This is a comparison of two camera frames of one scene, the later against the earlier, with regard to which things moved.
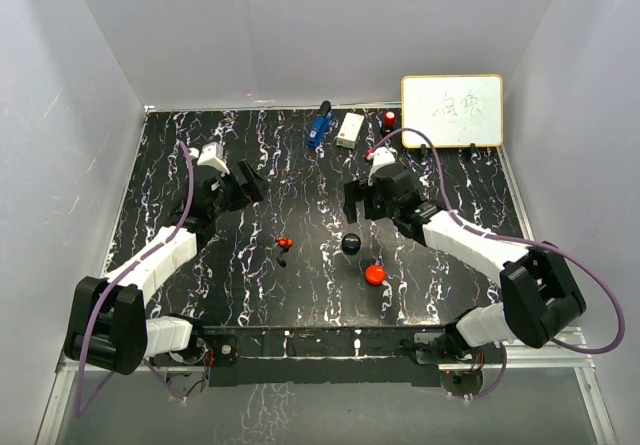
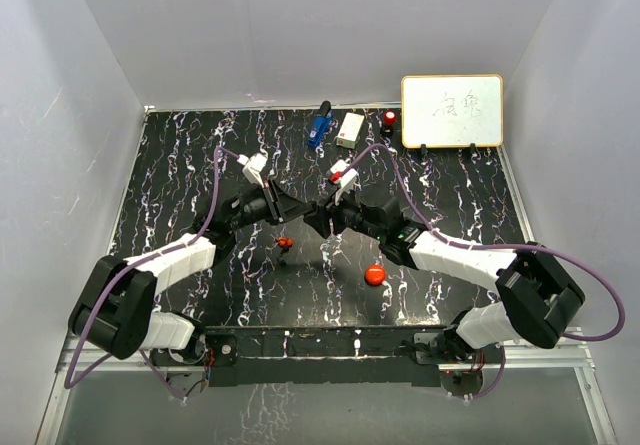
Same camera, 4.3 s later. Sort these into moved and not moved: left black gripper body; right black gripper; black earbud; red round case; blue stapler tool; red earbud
Moved: right black gripper; left black gripper body
Not moved: blue stapler tool; red earbud; black earbud; red round case
